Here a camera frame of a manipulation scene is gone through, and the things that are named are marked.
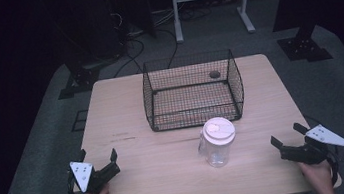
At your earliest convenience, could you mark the person's right hand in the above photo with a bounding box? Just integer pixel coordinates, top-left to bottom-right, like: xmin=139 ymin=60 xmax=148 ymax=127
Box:
xmin=297 ymin=157 xmax=337 ymax=194

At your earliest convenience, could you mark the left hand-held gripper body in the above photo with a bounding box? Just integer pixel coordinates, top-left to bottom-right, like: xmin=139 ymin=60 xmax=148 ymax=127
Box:
xmin=67 ymin=155 xmax=124 ymax=194

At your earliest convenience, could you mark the black wire mesh basket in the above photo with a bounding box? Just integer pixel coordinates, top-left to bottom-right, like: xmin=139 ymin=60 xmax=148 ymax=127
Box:
xmin=137 ymin=47 xmax=249 ymax=135

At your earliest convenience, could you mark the clear jar with white lid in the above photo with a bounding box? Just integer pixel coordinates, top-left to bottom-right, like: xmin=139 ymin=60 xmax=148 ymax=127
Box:
xmin=193 ymin=114 xmax=241 ymax=171

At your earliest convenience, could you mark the black floor cable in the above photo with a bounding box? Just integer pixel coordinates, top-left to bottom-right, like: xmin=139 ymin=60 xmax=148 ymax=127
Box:
xmin=153 ymin=25 xmax=182 ymax=70
xmin=106 ymin=29 xmax=150 ymax=80

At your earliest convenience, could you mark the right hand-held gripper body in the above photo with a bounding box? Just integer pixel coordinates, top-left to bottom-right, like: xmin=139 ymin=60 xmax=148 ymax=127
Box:
xmin=276 ymin=121 xmax=344 ymax=169

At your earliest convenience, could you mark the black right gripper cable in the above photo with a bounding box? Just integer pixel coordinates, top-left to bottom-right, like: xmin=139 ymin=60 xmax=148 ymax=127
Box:
xmin=323 ymin=147 xmax=344 ymax=188

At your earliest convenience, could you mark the black stand base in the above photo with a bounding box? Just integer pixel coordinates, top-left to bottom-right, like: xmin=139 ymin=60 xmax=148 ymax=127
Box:
xmin=53 ymin=60 xmax=105 ymax=101
xmin=274 ymin=22 xmax=335 ymax=68

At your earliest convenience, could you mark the small dark round object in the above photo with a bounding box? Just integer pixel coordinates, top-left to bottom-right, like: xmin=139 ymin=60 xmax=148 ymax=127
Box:
xmin=208 ymin=70 xmax=222 ymax=80

